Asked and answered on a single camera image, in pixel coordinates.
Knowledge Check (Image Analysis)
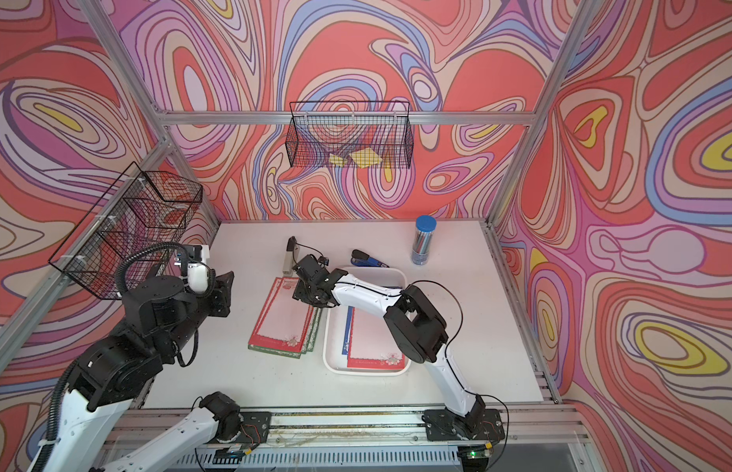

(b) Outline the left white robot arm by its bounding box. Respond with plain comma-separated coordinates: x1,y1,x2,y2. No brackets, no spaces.
31,263,234,471

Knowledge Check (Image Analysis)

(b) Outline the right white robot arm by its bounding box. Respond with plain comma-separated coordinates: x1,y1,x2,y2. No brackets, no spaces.
292,255,486,440

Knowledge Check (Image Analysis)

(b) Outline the white plastic storage tray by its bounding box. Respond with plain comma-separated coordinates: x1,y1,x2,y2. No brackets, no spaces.
323,291,411,377

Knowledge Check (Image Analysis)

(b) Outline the blue black stapler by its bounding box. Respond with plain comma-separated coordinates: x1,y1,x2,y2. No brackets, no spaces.
350,249,389,267

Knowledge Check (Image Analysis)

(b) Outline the blue lid pen tube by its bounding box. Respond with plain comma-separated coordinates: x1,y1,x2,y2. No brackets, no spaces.
411,216,437,266

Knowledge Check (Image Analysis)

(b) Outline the yellow sticky note small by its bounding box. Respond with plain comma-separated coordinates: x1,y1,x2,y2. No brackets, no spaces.
329,153,348,167

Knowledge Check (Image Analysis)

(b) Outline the yellow sticky note large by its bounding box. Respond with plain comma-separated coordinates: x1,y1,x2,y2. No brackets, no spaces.
349,147,383,168

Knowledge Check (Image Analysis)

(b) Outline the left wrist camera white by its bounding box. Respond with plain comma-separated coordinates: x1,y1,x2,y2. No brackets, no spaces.
175,245,211,295

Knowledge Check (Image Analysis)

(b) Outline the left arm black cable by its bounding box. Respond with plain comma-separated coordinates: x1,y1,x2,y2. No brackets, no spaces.
114,241,190,296

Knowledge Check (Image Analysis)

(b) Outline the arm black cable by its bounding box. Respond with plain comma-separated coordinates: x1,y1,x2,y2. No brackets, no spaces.
114,241,190,296
410,279,466,379

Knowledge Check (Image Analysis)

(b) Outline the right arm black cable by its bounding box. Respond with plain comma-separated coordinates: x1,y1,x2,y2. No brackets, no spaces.
410,279,466,379

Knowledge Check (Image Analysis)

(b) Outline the left black wire basket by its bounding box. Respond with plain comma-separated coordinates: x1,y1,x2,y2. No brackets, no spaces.
49,162,203,300

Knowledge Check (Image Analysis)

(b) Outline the black wire basket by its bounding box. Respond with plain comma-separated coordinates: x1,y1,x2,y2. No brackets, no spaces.
285,100,414,169
49,162,203,300

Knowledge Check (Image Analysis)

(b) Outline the back black wire basket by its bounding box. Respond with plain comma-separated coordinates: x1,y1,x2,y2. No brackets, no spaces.
285,100,414,169

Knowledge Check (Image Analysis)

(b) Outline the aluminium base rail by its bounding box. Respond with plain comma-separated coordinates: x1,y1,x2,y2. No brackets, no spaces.
169,403,604,471

